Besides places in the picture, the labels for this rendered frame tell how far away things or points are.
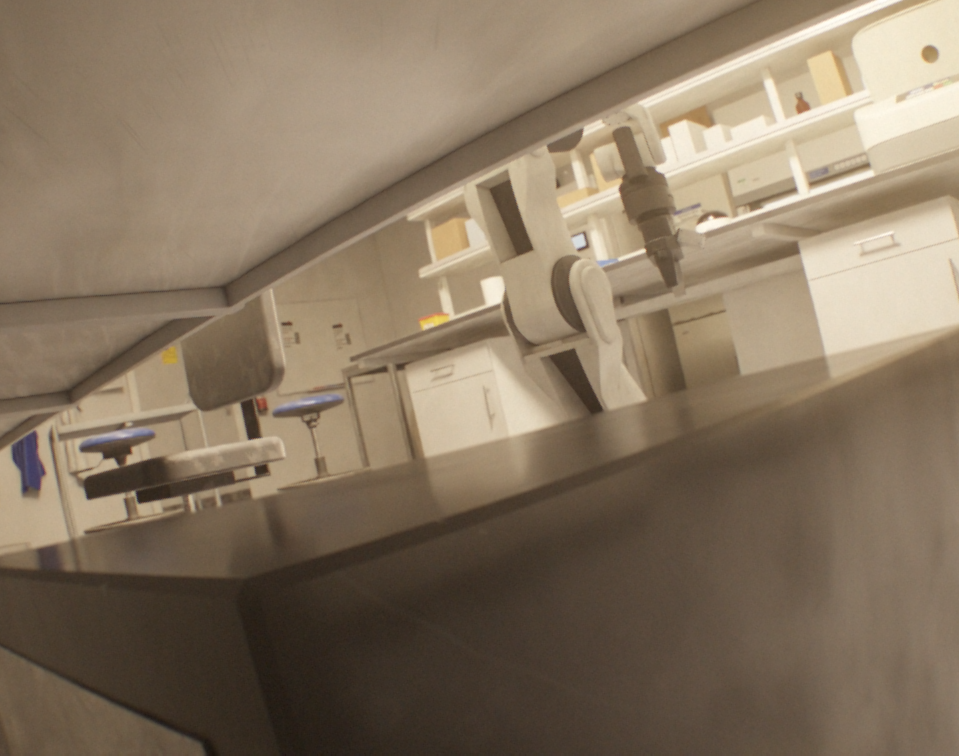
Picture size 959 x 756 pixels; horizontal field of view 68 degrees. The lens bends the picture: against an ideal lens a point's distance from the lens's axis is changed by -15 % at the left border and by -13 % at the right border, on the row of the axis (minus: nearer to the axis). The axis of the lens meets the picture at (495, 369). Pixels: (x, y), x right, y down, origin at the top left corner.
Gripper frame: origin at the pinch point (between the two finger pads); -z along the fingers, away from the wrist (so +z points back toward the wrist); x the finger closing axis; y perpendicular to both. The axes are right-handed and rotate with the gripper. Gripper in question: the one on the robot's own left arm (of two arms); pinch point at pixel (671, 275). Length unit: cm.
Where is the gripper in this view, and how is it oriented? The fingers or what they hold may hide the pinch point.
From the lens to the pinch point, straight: 142.0
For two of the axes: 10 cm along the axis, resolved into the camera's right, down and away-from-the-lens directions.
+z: -2.5, -9.6, 1.4
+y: 9.1, -2.9, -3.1
